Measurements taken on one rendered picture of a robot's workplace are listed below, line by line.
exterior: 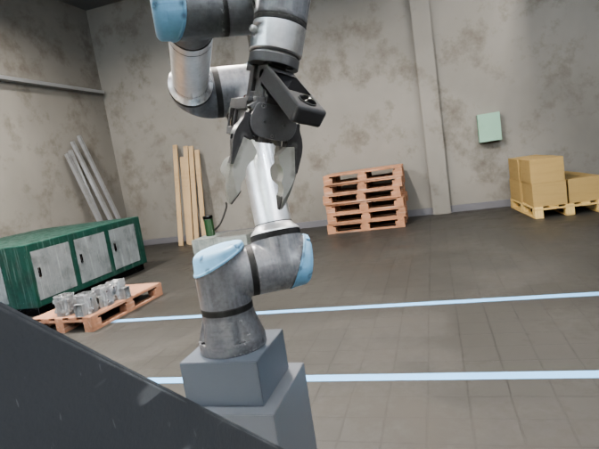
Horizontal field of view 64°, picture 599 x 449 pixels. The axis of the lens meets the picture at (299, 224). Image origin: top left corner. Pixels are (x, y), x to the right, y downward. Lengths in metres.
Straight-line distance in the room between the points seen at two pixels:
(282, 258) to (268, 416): 0.32
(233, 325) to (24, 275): 5.21
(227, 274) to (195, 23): 0.50
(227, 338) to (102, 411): 0.79
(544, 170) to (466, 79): 2.30
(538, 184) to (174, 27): 6.91
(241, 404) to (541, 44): 8.43
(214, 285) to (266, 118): 0.47
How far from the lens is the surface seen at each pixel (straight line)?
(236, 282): 1.03
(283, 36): 0.68
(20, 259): 6.14
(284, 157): 0.68
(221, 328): 1.05
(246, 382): 1.04
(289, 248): 1.04
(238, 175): 0.65
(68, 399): 0.25
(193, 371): 1.08
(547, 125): 8.97
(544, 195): 7.48
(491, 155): 8.84
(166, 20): 0.77
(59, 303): 5.19
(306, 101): 0.61
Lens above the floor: 1.29
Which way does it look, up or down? 7 degrees down
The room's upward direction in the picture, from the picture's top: 9 degrees counter-clockwise
